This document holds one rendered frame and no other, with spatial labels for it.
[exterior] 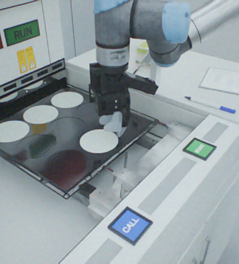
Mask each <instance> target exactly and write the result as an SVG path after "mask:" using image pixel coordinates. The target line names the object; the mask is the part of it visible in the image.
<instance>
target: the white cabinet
mask: <svg viewBox="0 0 239 264"><path fill-rule="evenodd" d="M238 212H239V160H238V161H237V162H236V164H235V165H234V167H233V170H232V171H231V173H230V174H229V175H228V177H227V178H226V180H225V182H224V183H223V185H222V186H221V187H220V188H219V189H218V191H217V192H216V194H215V195H214V197H213V198H212V199H211V201H210V202H209V203H208V205H207V206H206V208H205V209H204V211H203V212H202V213H201V215H200V216H199V217H198V218H197V220H196V221H195V223H194V225H193V226H192V227H191V229H190V230H189V232H188V233H187V234H186V236H185V237H184V239H183V240H182V242H181V243H180V244H179V246H178V247H177V248H176V250H175V251H174V252H173V254H172V255H171V257H170V258H169V260H168V261H167V263H166V264H217V261H218V259H219V258H220V256H221V254H222V252H223V251H224V249H225V247H226V245H227V244H228V241H229V238H230V235H231V232H232V230H233V227H234V224H235V221H236V218H237V215H238Z"/></svg>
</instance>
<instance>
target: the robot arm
mask: <svg viewBox="0 0 239 264"><path fill-rule="evenodd" d="M93 13H94V26H95V39H96V61H97V62H92V63H89V70H90V84H89V102H90V103H96V112H97V113H98V116H102V117H100V119H99V123H100V124H102V125H105V126H104V131H105V132H116V134H117V136H118V137H120V136H121V135H122V134H123V133H124V132H125V130H126V128H127V126H128V124H129V121H130V103H131V100H130V92H129V90H128V88H129V87H130V88H133V89H136V90H139V91H143V92H144V93H147V94H152V95H155V94H156V92H157V89H158V87H159V86H158V85H156V83H155V82H154V80H152V79H150V78H145V77H141V76H139V75H136V74H133V73H131V72H128V71H127V70H128V69H129V60H130V39H131V38H132V39H142V40H146V42H147V45H148V48H149V55H150V56H151V58H152V59H153V61H154V62H155V64H157V65H158V66H160V67H164V68H167V67H171V66H173V65H175V64H176V63H177V62H178V61H179V59H180V57H181V55H182V54H183V53H185V52H187V51H189V50H190V49H192V48H193V47H196V46H197V45H198V44H200V43H202V42H203V41H205V40H206V39H208V38H210V37H212V36H213V35H215V34H217V33H218V32H220V31H222V30H224V29H225V28H227V27H229V26H230V25H232V24H233V23H235V22H237V21H239V0H209V1H207V2H205V3H204V4H202V5H200V6H199V7H197V8H195V9H194V10H192V11H191V6H190V4H188V3H184V2H175V1H174V0H169V1H152V0H94V11H93ZM90 89H91V90H92V91H93V92H94V97H93V98H91V92H90Z"/></svg>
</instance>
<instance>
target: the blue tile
mask: <svg viewBox="0 0 239 264"><path fill-rule="evenodd" d="M148 224H149V223H148V222H147V221H145V220H143V219H141V218H140V217H138V216H137V215H135V214H133V213H132V212H130V211H129V210H127V211H126V212H125V213H124V214H123V216H122V217H121V218H120V219H119V220H118V221H117V222H116V223H115V224H114V225H113V226H112V228H114V229H115V230H117V231H118V232H120V233H121V234H123V235H125V236H126V237H128V238H130V239H132V240H133V241H135V239H136V238H137V237H138V236H139V235H140V234H141V232H142V231H143V230H144V229H145V227H146V226H147V225H148Z"/></svg>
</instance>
